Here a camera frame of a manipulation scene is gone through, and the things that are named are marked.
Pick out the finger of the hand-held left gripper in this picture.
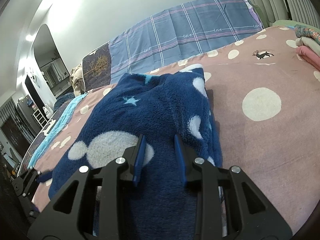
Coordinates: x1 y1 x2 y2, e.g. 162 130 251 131
11 167 53 197

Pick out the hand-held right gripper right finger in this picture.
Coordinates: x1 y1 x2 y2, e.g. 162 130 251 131
174 134 293 240

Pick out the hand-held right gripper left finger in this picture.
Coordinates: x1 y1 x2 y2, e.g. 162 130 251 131
27 134 147 240

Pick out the blue fleece star-print garment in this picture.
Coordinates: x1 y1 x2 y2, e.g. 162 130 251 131
37 65 223 240

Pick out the dark wooden cabinet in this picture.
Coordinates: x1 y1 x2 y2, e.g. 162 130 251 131
0 116 33 155

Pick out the dark printed bed sheet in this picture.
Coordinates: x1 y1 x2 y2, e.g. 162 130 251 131
22 105 65 170

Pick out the white small shelf rack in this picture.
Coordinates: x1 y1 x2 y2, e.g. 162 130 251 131
32 109 48 128

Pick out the pink dotted blanket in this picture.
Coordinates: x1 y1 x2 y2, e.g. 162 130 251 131
21 26 320 235

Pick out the white figurine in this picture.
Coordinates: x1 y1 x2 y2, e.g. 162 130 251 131
42 104 53 118

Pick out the dark teal blanket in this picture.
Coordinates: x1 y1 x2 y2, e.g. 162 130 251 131
54 92 75 110

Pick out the beige crumpled cloth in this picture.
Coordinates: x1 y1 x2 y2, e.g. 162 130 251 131
69 65 87 97

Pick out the dark tree-print pillow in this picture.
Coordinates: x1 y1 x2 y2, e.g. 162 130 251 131
82 41 112 92

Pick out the lilac pillowcase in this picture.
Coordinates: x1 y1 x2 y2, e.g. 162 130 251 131
241 0 264 28

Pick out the pink folded cloth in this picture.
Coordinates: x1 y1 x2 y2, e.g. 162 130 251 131
295 45 320 70

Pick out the green cloth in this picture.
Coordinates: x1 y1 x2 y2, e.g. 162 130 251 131
272 19 300 28

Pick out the beige folded cloth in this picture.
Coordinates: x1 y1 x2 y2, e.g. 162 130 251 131
296 36 320 53

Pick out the floral folded cloth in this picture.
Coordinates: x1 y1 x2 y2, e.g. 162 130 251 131
294 24 320 44

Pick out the black wall screen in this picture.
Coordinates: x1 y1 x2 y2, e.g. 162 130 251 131
24 74 44 108

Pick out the white round wall ornament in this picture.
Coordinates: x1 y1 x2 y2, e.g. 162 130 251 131
29 67 40 88

